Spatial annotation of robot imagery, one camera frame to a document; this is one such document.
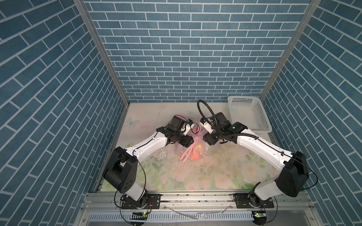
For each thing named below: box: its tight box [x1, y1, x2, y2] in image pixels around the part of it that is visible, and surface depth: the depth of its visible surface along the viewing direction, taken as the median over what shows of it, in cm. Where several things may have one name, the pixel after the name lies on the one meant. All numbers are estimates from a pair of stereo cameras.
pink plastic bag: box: [175, 123, 209, 163], surface depth 86 cm
